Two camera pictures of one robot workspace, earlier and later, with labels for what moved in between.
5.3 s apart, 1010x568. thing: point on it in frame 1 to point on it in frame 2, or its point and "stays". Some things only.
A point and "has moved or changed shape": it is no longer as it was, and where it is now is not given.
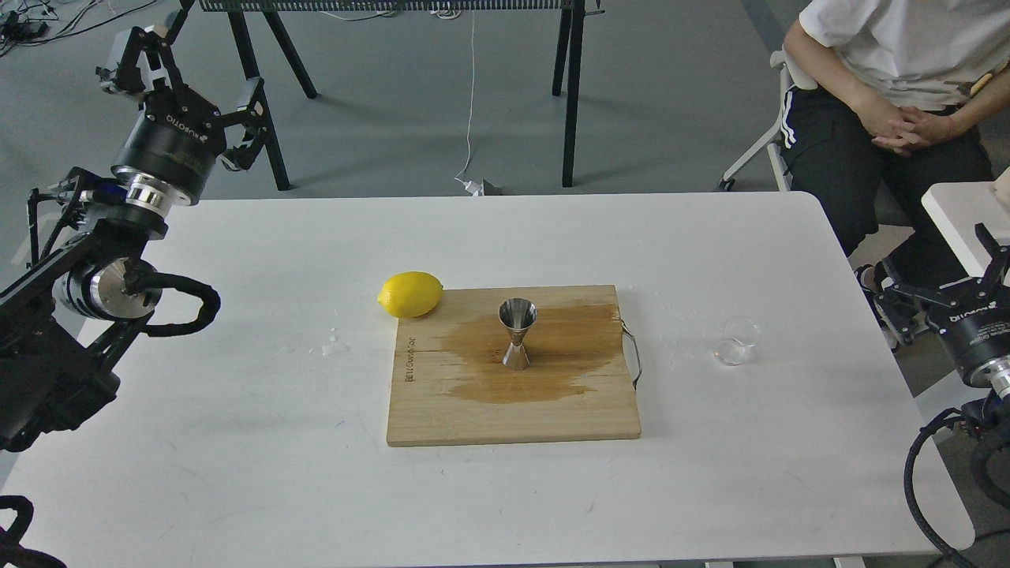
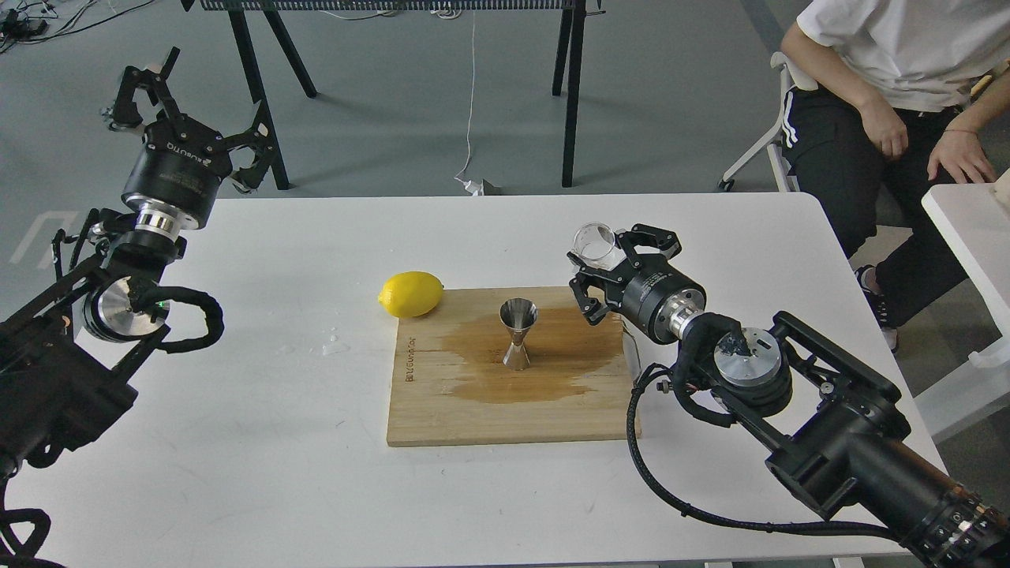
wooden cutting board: [450, 386] stays
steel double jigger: [518, 315] stays
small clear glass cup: [737, 334] has moved or changed shape
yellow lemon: [411, 294] stays
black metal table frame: [249, 18] stays
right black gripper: [977, 323] to [649, 289]
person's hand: [921, 127] to [961, 149]
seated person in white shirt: [888, 99] stays
